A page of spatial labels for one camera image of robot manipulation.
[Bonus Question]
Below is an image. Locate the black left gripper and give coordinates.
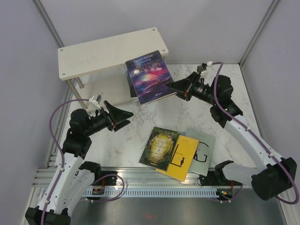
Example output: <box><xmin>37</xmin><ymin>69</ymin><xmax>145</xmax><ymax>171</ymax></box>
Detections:
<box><xmin>84</xmin><ymin>100</ymin><xmax>134</xmax><ymax>136</ymax></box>

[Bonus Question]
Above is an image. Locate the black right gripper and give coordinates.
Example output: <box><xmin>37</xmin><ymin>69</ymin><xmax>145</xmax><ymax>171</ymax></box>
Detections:
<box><xmin>166</xmin><ymin>71</ymin><xmax>218</xmax><ymax>106</ymax></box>

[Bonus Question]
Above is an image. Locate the black Moon and Sixpence book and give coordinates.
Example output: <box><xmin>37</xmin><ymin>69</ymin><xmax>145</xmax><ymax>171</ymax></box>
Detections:
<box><xmin>127</xmin><ymin>75</ymin><xmax>138</xmax><ymax>100</ymax></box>

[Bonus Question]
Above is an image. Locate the purple Robinson Crusoe book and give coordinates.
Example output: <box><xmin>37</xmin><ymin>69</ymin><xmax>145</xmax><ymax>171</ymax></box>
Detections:
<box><xmin>126</xmin><ymin>50</ymin><xmax>175</xmax><ymax>105</ymax></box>

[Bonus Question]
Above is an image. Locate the green Alice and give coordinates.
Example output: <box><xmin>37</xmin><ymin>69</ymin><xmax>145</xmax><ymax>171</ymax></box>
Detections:
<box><xmin>139</xmin><ymin>127</ymin><xmax>180</xmax><ymax>172</ymax></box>

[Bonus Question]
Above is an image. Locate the yellow booklet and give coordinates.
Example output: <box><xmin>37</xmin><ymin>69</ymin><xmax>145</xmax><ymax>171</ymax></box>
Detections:
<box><xmin>156</xmin><ymin>135</ymin><xmax>199</xmax><ymax>181</ymax></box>

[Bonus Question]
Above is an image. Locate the pale grey-green booklet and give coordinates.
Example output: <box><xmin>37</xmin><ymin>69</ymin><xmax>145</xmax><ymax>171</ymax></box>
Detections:
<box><xmin>186</xmin><ymin>128</ymin><xmax>216</xmax><ymax>177</ymax></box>

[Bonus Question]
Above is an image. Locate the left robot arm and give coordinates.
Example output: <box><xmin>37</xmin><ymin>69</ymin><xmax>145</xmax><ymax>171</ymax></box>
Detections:
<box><xmin>25</xmin><ymin>100</ymin><xmax>134</xmax><ymax>225</ymax></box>

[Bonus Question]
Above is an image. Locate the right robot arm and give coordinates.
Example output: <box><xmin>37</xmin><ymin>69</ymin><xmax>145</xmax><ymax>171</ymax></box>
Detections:
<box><xmin>167</xmin><ymin>72</ymin><xmax>297</xmax><ymax>201</ymax></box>

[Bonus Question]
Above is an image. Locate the white two-tier wooden shelf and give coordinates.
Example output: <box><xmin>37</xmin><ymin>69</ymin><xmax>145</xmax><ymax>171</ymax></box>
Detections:
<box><xmin>58</xmin><ymin>27</ymin><xmax>169</xmax><ymax>111</ymax></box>

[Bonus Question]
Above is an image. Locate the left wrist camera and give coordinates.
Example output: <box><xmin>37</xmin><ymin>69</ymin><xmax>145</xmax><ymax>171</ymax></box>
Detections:
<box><xmin>89</xmin><ymin>94</ymin><xmax>102</xmax><ymax>108</ymax></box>

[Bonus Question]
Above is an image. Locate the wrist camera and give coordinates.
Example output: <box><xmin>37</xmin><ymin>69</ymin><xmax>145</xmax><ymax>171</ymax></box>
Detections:
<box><xmin>197</xmin><ymin>61</ymin><xmax>213</xmax><ymax>77</ymax></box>
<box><xmin>89</xmin><ymin>94</ymin><xmax>102</xmax><ymax>108</ymax></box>

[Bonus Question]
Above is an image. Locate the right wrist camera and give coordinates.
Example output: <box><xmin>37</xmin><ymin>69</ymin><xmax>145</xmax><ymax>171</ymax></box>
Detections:
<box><xmin>197</xmin><ymin>61</ymin><xmax>213</xmax><ymax>77</ymax></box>

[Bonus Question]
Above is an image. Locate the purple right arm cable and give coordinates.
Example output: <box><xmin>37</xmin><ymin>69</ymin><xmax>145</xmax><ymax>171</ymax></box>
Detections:
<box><xmin>210</xmin><ymin>61</ymin><xmax>300</xmax><ymax>206</ymax></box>

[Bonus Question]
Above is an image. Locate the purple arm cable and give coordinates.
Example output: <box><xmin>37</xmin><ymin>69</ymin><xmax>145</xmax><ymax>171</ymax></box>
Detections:
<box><xmin>39</xmin><ymin>98</ymin><xmax>125</xmax><ymax>225</ymax></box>
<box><xmin>210</xmin><ymin>61</ymin><xmax>300</xmax><ymax>206</ymax></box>

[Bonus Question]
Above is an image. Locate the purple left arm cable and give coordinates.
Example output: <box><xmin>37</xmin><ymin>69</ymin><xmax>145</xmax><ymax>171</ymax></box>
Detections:
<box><xmin>39</xmin><ymin>98</ymin><xmax>125</xmax><ymax>225</ymax></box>

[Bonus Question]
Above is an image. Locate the white slotted cable duct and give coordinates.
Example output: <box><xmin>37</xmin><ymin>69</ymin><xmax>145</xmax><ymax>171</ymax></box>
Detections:
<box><xmin>83</xmin><ymin>187</ymin><xmax>219</xmax><ymax>198</ymax></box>

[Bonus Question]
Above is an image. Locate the aluminium rail base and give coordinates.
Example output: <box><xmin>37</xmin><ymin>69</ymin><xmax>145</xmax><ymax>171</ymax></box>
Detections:
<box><xmin>21</xmin><ymin>77</ymin><xmax>300</xmax><ymax>225</ymax></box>

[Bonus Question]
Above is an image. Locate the right aluminium corner post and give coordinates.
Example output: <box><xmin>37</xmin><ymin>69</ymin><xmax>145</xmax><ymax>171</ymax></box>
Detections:
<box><xmin>239</xmin><ymin>0</ymin><xmax>281</xmax><ymax>67</ymax></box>

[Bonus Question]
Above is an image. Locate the aluminium corner post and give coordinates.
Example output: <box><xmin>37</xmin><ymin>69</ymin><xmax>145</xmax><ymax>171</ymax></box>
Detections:
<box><xmin>32</xmin><ymin>0</ymin><xmax>64</xmax><ymax>48</ymax></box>
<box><xmin>239</xmin><ymin>0</ymin><xmax>281</xmax><ymax>67</ymax></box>

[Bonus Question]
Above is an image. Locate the left aluminium corner post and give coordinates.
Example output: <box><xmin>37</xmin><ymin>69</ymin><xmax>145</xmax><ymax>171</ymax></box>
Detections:
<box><xmin>32</xmin><ymin>0</ymin><xmax>64</xmax><ymax>48</ymax></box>

